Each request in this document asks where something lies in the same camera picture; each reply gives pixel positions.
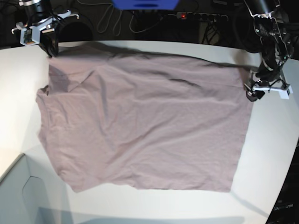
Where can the blue plastic bin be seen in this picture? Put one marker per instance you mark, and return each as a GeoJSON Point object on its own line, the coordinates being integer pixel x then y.
{"type": "Point", "coordinates": [145, 4]}

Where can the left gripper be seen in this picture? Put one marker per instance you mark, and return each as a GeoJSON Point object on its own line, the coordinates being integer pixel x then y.
{"type": "Point", "coordinates": [263, 77]}

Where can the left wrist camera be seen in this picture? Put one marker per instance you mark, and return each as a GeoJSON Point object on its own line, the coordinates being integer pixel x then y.
{"type": "Point", "coordinates": [285, 92]}

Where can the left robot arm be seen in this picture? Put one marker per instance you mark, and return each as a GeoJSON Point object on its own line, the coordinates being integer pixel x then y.
{"type": "Point", "coordinates": [261, 26]}

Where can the grey cardboard box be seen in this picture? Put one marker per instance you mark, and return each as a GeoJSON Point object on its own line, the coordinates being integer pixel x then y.
{"type": "Point", "coordinates": [29, 195]}

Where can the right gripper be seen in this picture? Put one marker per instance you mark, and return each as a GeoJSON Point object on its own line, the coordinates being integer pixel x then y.
{"type": "Point", "coordinates": [50, 39]}

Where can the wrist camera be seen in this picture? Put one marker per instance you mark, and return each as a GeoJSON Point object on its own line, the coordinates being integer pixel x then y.
{"type": "Point", "coordinates": [285, 92]}
{"type": "Point", "coordinates": [29, 37]}

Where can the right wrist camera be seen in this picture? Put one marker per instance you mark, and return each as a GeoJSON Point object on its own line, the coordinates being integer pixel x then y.
{"type": "Point", "coordinates": [29, 37]}

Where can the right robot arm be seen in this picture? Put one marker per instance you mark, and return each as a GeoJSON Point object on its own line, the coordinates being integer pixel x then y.
{"type": "Point", "coordinates": [42, 27]}

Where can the black power strip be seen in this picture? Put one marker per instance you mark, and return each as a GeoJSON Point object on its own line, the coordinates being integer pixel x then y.
{"type": "Point", "coordinates": [202, 17]}

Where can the pink t-shirt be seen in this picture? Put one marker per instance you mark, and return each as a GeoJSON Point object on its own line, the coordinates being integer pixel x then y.
{"type": "Point", "coordinates": [145, 120]}

